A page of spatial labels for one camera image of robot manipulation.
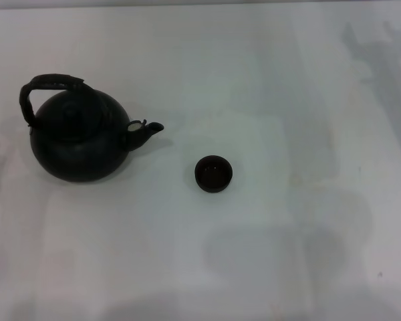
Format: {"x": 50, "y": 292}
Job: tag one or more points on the small dark brown teacup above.
{"x": 214, "y": 175}

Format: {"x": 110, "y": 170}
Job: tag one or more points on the white tablecloth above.
{"x": 287, "y": 217}

